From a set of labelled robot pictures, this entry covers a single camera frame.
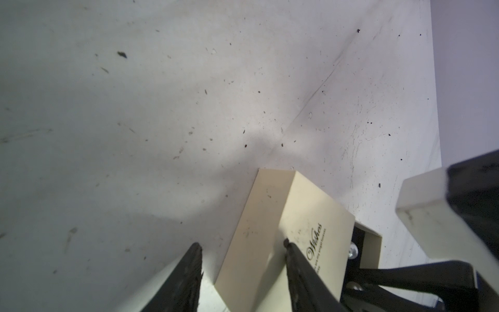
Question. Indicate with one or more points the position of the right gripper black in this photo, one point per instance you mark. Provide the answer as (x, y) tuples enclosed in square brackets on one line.
[(466, 290)]

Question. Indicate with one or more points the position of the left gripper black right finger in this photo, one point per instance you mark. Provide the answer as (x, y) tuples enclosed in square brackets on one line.
[(307, 291)]

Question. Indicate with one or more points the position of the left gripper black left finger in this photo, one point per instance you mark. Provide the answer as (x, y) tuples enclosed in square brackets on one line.
[(181, 290)]

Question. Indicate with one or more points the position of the small earring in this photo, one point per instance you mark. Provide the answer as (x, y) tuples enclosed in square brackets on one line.
[(353, 252)]

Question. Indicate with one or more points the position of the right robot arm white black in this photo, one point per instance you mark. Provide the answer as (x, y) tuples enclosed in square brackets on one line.
[(452, 213)]

